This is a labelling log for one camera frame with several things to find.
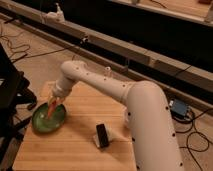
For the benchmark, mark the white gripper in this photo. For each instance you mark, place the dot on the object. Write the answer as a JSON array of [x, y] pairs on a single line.
[[62, 88]]

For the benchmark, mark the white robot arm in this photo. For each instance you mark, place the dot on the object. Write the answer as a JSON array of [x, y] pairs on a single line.
[[154, 139]]

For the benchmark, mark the green ceramic bowl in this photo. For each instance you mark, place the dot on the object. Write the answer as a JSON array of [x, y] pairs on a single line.
[[41, 123]]

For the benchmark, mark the black chair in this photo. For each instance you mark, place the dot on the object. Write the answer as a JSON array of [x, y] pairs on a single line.
[[13, 91]]

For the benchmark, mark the white small bottle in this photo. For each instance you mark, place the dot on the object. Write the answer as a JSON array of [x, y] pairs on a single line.
[[108, 71]]

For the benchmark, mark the black rectangular block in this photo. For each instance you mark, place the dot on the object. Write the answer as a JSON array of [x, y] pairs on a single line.
[[102, 136]]

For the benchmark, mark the blue electronic box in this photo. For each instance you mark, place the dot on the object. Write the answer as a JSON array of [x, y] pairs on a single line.
[[178, 108]]

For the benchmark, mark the white object on rail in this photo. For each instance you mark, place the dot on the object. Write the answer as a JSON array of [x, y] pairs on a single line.
[[58, 15]]

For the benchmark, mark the metal rail frame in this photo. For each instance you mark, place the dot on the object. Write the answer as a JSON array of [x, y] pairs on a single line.
[[143, 43]]

